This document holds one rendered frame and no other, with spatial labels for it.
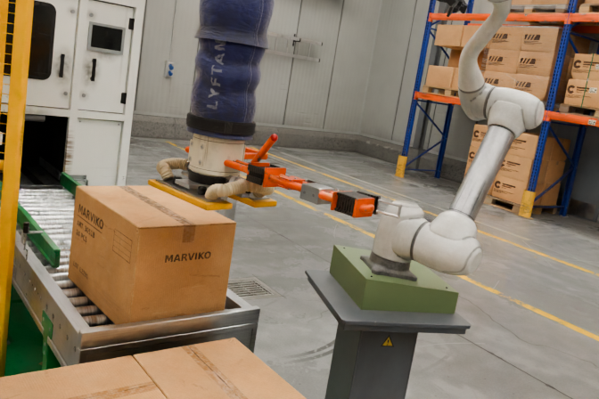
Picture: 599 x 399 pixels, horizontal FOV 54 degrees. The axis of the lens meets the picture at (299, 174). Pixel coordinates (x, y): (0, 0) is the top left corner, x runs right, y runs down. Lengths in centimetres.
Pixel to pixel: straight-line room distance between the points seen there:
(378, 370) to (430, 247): 53
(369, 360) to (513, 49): 803
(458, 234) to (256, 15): 101
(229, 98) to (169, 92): 970
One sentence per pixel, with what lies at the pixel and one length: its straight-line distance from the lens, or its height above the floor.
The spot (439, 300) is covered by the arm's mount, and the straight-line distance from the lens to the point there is 229.
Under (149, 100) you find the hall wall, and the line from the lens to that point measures 1142.
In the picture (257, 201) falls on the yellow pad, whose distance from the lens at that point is 191.
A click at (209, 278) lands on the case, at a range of 229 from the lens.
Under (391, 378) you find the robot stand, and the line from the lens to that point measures 239.
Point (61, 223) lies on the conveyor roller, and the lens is 347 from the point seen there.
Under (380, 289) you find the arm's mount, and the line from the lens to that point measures 217.
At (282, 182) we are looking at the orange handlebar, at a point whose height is 122.
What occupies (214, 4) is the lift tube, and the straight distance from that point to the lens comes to 187.
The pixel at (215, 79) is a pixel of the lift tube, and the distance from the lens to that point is 186.
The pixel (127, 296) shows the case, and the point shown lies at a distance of 219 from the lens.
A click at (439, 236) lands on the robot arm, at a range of 215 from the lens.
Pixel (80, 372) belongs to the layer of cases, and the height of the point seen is 54.
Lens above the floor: 153
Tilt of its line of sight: 9 degrees down
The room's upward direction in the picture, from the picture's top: 9 degrees clockwise
